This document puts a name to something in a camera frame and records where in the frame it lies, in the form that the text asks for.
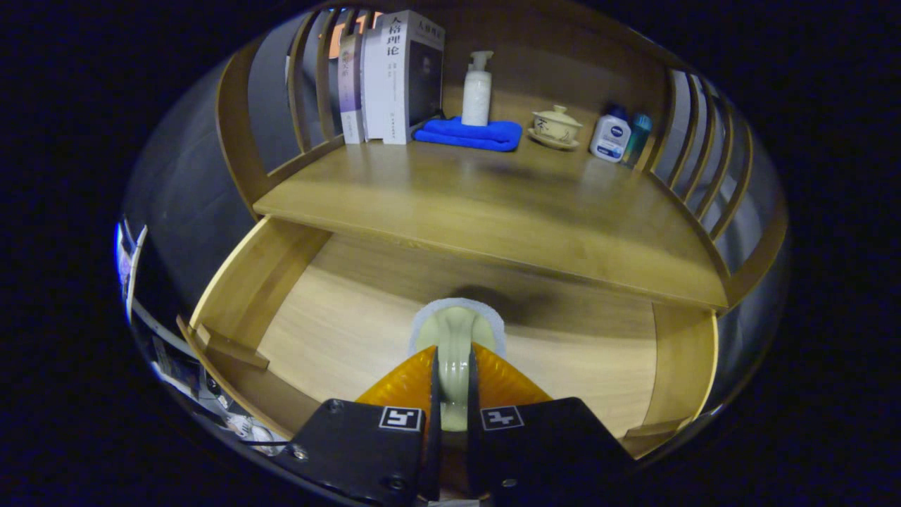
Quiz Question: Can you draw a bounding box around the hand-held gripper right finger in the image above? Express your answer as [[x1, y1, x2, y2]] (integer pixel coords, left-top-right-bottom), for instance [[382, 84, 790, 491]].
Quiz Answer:
[[466, 342, 638, 507]]

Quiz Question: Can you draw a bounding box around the slim teal bottle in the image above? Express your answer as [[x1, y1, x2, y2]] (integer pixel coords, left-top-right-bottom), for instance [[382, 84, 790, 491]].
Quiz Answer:
[[622, 113, 653, 170]]

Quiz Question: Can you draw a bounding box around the wooden drawer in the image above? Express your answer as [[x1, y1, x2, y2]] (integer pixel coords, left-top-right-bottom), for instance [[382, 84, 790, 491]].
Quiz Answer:
[[176, 215, 720, 460]]

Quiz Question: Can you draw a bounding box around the beige lidded teacup with saucer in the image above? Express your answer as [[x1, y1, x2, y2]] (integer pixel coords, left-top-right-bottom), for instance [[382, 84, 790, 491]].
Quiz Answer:
[[527, 104, 584, 151]]

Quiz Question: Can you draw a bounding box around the white pump bottle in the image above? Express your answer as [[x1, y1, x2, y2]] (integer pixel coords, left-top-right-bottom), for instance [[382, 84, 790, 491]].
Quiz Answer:
[[461, 50, 495, 127]]

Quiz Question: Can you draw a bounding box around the thick white book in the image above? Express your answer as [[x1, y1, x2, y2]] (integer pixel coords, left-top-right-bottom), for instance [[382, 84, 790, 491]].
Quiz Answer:
[[381, 10, 446, 146]]

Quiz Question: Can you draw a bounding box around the wooden countertop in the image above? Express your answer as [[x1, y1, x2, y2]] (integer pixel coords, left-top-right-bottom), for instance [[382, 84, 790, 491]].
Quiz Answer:
[[253, 127, 729, 311]]

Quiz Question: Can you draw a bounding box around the thin purple book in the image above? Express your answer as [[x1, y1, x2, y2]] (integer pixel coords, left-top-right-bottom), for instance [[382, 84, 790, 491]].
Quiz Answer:
[[337, 34, 365, 145]]

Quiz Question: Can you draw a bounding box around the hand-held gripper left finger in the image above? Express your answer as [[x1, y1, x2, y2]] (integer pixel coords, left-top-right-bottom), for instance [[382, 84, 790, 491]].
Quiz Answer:
[[285, 343, 443, 506]]

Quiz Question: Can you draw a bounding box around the thin white book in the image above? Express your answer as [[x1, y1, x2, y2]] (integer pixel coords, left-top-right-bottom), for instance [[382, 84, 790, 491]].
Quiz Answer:
[[359, 27, 388, 142]]

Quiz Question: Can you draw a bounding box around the blue folded cloth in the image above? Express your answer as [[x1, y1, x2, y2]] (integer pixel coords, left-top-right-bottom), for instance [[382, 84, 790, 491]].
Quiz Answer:
[[412, 116, 524, 153]]

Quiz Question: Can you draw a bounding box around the white lotion bottle blue cap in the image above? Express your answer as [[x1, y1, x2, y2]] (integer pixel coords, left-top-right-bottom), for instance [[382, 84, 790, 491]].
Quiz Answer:
[[589, 106, 632, 164]]

